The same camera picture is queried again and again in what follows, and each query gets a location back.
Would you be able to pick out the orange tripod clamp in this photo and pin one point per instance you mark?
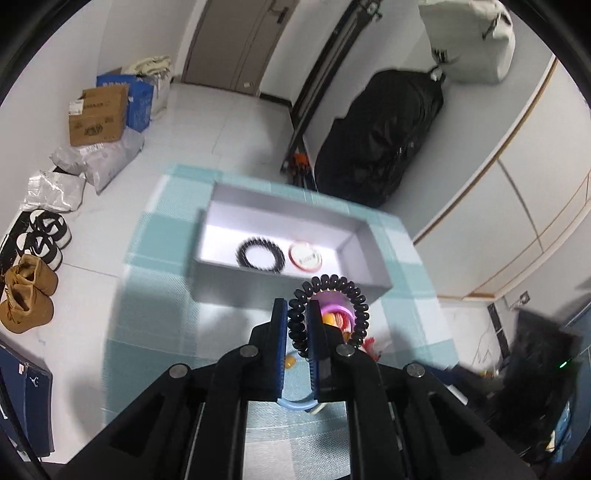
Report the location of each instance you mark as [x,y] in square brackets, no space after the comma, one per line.
[299,161]

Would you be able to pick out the silver parcel bag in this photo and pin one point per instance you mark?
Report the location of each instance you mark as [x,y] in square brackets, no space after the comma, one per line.
[53,191]

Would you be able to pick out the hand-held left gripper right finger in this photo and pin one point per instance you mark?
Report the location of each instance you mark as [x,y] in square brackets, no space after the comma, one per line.
[315,350]

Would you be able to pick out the cream tote bag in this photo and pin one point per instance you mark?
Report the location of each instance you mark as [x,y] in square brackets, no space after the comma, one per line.
[154,69]

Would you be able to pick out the white cabinet with gold trim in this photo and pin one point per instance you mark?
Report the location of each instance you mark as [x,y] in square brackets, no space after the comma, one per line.
[531,194]

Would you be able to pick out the red santa figure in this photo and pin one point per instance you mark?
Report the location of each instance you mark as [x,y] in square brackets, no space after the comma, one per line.
[373,348]

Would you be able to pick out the grey cardboard box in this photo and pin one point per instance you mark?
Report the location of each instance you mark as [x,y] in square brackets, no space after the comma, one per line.
[277,217]

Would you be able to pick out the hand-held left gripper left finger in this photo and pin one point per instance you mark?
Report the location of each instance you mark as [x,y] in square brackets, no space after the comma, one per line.
[278,350]

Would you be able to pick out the round white red-rimmed badge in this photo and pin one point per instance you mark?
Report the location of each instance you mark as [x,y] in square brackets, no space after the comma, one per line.
[304,256]

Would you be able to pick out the black and white sneaker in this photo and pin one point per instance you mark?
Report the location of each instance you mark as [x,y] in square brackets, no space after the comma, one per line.
[39,249]
[51,226]

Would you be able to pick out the small yellow charm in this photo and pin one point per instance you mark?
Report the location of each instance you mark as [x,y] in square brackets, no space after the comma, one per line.
[290,362]

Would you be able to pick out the brown suede boot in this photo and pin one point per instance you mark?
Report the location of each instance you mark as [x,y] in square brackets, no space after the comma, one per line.
[34,274]
[25,309]

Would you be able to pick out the teal checked tablecloth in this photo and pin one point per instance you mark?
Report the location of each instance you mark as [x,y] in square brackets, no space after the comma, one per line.
[152,286]

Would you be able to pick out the blue cardboard carton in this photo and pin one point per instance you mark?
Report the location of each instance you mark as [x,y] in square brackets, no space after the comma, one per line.
[141,104]

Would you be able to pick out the black tripod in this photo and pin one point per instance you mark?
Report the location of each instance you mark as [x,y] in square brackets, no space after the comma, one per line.
[323,69]

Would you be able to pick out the white tote bag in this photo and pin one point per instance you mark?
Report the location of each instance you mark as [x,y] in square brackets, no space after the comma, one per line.
[471,41]

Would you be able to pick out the clear plastic parcel bag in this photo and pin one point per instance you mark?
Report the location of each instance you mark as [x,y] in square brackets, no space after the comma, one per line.
[67,158]

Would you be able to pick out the black backpack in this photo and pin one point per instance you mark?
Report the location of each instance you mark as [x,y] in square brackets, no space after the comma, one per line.
[378,138]

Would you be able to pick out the brown wooden door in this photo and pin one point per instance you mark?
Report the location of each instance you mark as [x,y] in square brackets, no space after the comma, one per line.
[231,41]

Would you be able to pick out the brown cardboard carton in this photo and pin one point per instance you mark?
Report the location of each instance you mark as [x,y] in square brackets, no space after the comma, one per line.
[94,120]

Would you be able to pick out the grey plastic parcel bag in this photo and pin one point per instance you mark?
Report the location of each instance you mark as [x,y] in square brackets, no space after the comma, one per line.
[113,159]

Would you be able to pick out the dark blue shoe box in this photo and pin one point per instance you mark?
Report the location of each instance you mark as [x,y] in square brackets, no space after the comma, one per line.
[25,397]

